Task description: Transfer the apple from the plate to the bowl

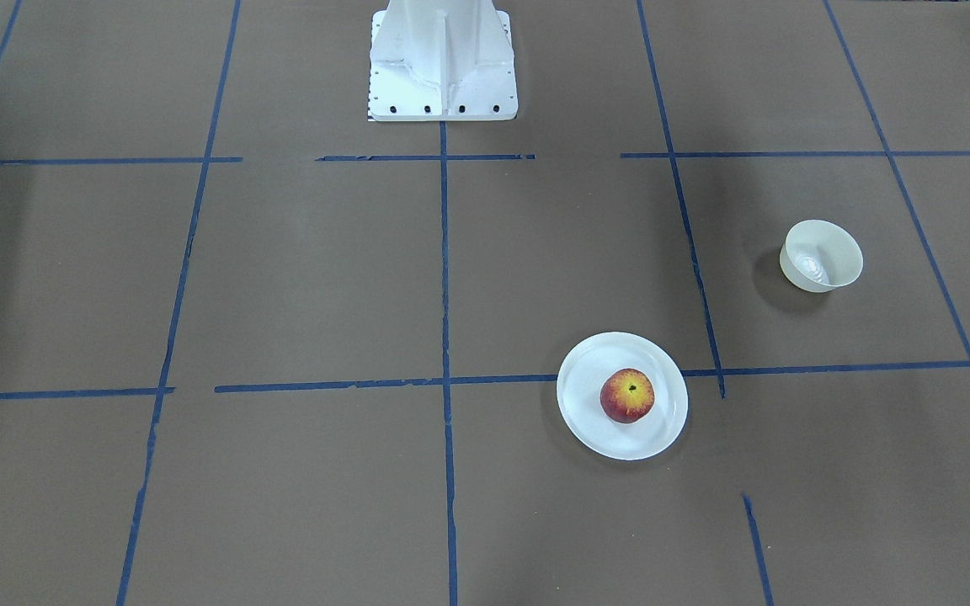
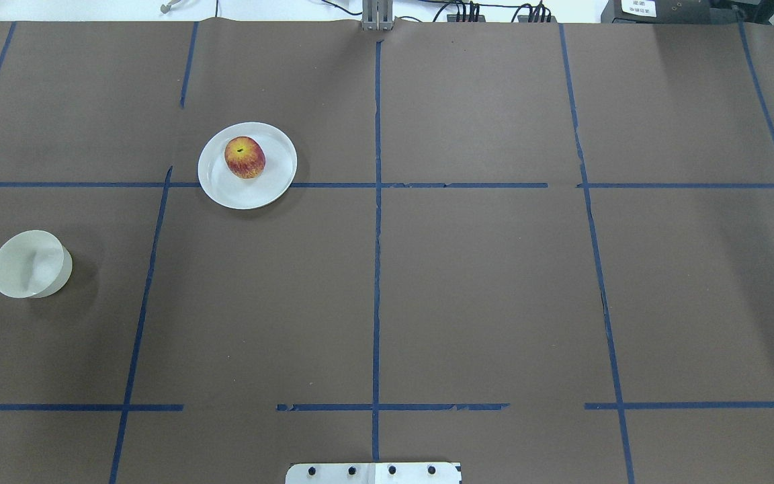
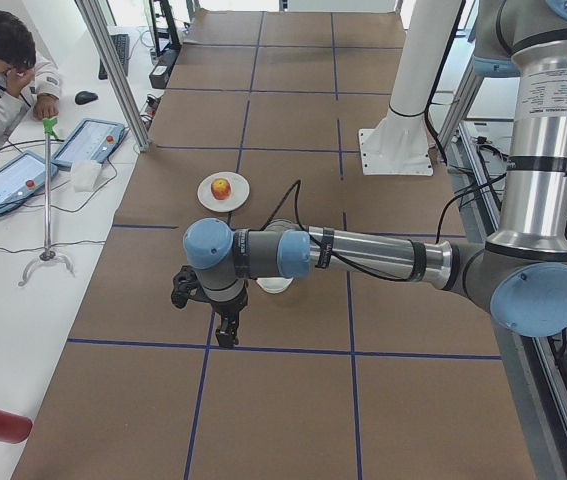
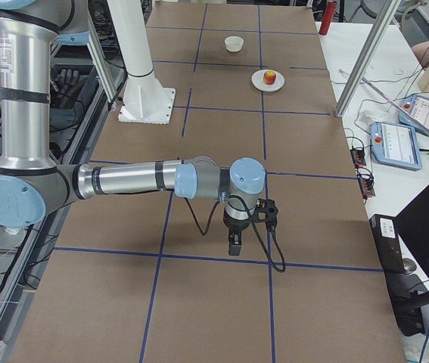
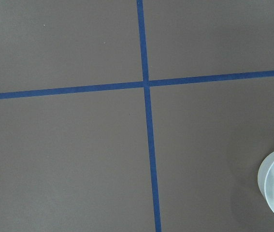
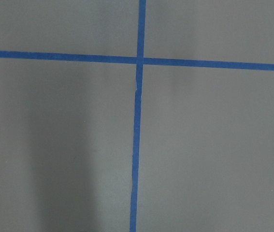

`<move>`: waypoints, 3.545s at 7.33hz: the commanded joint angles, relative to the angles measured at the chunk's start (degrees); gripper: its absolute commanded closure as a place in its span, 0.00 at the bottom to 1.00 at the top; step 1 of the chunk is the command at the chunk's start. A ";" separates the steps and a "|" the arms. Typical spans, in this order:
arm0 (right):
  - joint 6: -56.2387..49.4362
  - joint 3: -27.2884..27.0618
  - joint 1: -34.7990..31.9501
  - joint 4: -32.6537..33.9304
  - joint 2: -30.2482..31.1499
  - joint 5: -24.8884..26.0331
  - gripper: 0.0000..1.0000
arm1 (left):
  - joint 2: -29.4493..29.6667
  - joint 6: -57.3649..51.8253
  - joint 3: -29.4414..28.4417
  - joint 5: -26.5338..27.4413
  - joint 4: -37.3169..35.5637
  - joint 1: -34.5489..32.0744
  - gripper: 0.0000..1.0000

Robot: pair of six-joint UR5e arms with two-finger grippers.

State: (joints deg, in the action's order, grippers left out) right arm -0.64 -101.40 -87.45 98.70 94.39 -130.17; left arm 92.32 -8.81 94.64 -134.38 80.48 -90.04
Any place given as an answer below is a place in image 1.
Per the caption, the red yellow apple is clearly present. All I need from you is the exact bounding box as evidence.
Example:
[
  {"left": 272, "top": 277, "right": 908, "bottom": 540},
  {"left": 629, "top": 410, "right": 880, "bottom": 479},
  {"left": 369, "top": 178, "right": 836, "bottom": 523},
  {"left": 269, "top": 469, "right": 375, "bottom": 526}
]
[{"left": 598, "top": 368, "right": 657, "bottom": 423}]

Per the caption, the white round plate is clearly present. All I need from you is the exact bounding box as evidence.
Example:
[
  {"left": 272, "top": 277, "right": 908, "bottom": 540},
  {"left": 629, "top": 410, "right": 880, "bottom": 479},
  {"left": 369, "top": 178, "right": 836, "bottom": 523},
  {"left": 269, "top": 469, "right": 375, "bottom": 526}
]
[{"left": 556, "top": 332, "right": 689, "bottom": 460}]

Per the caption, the white plastic bowl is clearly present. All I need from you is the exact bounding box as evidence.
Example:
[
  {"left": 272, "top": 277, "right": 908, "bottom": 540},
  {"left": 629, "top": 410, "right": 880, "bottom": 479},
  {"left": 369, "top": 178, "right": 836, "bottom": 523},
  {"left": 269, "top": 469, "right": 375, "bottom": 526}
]
[{"left": 779, "top": 220, "right": 865, "bottom": 293}]

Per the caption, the brown paper table cover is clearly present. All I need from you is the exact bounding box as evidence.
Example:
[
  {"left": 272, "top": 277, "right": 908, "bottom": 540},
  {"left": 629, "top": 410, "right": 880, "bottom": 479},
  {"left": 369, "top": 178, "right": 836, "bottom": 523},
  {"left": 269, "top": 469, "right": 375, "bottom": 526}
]
[{"left": 0, "top": 1, "right": 970, "bottom": 605}]

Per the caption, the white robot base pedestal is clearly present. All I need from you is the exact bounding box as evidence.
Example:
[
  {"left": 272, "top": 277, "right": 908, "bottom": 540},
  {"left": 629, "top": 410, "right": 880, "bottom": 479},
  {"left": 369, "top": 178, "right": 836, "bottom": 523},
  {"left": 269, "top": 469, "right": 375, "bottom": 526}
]
[{"left": 367, "top": 1, "right": 520, "bottom": 122}]

